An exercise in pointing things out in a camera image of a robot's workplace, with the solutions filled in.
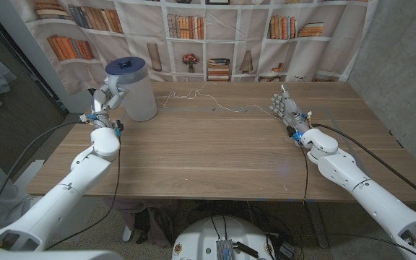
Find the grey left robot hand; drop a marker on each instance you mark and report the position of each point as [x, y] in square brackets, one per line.
[101, 108]

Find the translucent pitcher with blue lid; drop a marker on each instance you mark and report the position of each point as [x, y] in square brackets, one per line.
[139, 97]

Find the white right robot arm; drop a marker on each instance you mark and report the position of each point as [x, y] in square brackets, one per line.
[356, 180]

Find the silver finned box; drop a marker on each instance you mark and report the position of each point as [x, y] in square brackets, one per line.
[224, 250]

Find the white floor platform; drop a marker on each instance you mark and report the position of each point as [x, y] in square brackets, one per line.
[33, 169]

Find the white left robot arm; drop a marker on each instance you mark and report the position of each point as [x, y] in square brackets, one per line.
[67, 191]

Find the printed bookshelf backdrop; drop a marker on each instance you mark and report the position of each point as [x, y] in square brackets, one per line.
[229, 36]

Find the grey metal table leg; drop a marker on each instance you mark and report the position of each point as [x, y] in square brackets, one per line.
[318, 224]

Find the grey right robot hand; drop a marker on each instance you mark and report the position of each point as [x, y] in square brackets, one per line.
[291, 110]

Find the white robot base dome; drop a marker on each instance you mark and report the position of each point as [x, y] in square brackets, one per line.
[200, 238]

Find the grey tape outline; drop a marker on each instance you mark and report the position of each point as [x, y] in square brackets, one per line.
[193, 108]

